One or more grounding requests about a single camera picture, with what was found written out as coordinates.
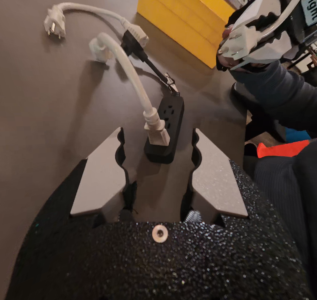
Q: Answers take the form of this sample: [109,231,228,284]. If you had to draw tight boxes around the white power cord with plug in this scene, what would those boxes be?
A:
[89,32,171,147]
[217,0,311,61]

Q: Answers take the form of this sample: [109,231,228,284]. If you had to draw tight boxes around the blue cloth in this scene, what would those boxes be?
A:
[285,128,311,142]

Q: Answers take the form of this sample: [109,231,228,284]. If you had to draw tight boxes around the person's dark blue sweater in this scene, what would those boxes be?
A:
[254,139,317,288]

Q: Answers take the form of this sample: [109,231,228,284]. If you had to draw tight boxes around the black power strip cord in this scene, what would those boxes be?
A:
[121,30,180,97]

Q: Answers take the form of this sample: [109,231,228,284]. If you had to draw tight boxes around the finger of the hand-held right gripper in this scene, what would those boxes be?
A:
[230,30,295,70]
[232,0,284,29]

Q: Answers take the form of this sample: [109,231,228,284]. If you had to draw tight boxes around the white cord with round plug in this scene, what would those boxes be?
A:
[44,2,150,48]

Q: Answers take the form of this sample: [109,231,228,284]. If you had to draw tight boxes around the orange cloth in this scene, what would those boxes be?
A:
[257,140,310,158]

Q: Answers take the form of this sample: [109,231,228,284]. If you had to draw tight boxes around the yellow plastic bin stack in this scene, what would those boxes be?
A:
[137,0,236,69]

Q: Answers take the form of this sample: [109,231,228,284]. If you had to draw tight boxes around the wire twist tie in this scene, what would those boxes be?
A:
[163,73,179,94]

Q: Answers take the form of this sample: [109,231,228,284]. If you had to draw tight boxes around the person's right forearm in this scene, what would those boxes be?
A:
[229,60,317,132]

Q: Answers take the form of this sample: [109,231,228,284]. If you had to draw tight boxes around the black power strip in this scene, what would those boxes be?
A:
[144,96,185,164]

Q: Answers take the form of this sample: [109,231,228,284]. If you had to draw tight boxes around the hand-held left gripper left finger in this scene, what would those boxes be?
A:
[70,127,138,223]

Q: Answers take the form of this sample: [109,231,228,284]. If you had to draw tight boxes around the person's right hand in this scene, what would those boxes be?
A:
[217,24,248,71]

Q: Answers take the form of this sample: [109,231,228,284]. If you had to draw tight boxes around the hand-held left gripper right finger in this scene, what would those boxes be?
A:
[180,128,249,224]

